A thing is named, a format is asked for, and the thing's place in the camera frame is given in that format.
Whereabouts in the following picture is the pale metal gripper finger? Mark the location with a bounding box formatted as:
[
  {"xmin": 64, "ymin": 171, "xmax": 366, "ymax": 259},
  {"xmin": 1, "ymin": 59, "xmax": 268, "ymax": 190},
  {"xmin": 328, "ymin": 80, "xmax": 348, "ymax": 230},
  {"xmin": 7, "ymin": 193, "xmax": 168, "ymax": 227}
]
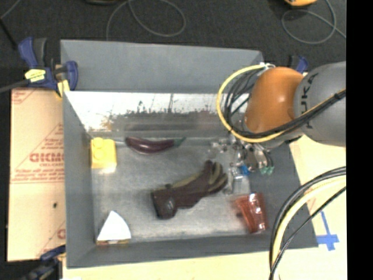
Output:
[
  {"xmin": 209, "ymin": 139, "xmax": 235, "ymax": 158},
  {"xmin": 228, "ymin": 174, "xmax": 251, "ymax": 195}
]

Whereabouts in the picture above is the dark brown glove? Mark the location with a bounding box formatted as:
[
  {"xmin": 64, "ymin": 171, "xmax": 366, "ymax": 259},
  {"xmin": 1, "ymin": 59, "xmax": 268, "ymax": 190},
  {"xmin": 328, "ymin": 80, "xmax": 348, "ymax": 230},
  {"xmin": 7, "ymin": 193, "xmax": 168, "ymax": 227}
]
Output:
[{"xmin": 150, "ymin": 159, "xmax": 230, "ymax": 220}]

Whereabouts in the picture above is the white wedge toy cake slice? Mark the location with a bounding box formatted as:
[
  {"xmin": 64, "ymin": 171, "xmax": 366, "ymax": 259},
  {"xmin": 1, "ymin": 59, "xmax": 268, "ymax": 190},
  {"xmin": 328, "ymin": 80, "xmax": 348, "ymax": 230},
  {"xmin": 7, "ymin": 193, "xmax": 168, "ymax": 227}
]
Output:
[{"xmin": 96, "ymin": 210, "xmax": 132, "ymax": 246}]

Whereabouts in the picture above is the grey metal bin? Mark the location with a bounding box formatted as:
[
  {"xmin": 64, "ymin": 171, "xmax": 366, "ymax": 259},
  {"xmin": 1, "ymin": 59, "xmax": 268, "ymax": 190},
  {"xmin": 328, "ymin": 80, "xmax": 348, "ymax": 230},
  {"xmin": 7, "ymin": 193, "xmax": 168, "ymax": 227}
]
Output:
[{"xmin": 59, "ymin": 39, "xmax": 319, "ymax": 268}]

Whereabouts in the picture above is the brown cardboard board red print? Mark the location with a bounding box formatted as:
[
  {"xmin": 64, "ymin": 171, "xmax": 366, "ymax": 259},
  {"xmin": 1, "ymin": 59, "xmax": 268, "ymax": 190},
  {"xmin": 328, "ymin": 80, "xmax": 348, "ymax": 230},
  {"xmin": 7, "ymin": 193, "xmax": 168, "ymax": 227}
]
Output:
[{"xmin": 6, "ymin": 87, "xmax": 66, "ymax": 262}]

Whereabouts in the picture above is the purple toy eggplant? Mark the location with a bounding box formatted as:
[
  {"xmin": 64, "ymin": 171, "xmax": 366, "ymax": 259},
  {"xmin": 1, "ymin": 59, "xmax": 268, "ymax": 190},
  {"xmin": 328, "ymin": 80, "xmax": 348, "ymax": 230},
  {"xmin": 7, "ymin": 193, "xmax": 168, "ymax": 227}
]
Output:
[{"xmin": 124, "ymin": 135, "xmax": 187, "ymax": 155}]

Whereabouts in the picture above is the red translucent plastic packet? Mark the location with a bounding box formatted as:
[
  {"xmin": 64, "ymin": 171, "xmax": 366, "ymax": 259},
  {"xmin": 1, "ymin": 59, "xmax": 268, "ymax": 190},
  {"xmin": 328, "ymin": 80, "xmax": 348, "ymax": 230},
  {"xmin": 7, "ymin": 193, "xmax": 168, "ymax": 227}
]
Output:
[{"xmin": 234, "ymin": 192, "xmax": 269, "ymax": 235}]

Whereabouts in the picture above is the yellow toy building brick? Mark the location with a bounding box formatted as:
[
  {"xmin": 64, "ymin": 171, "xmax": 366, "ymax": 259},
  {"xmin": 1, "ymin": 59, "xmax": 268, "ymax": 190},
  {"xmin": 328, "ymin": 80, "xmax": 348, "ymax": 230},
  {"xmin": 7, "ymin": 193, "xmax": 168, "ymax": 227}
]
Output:
[{"xmin": 89, "ymin": 137, "xmax": 118, "ymax": 173}]

